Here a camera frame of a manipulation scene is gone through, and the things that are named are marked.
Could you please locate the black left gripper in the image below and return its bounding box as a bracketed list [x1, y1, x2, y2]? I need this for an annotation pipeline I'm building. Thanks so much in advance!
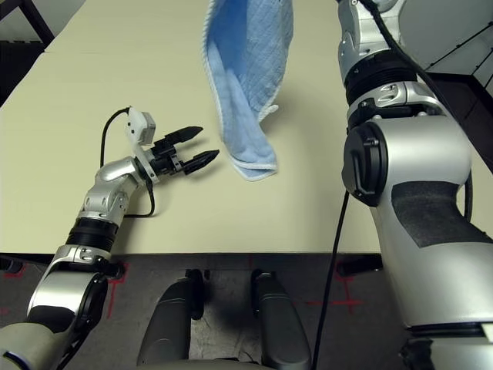
[149, 125, 221, 180]

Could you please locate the light blue towel white trim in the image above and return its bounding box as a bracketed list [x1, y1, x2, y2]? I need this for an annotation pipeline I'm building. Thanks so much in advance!
[199, 0, 296, 183]

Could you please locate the black table foot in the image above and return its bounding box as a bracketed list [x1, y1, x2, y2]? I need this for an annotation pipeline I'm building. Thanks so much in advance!
[0, 258, 24, 275]
[98, 261, 129, 281]
[336, 257, 382, 277]

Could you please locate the grey robot torso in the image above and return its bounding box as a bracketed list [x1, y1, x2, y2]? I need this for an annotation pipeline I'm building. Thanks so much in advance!
[134, 356, 270, 370]

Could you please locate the black cabinet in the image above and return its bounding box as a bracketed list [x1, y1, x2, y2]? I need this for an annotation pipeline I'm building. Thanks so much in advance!
[423, 26, 493, 116]

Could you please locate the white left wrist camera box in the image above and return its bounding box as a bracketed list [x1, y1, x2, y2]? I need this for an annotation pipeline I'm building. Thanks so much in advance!
[123, 106, 158, 155]

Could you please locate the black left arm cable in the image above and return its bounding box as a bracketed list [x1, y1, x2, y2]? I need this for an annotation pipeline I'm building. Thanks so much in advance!
[99, 106, 157, 220]

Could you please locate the black metal frame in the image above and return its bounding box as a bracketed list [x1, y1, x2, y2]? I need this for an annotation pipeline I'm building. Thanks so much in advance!
[0, 0, 55, 44]

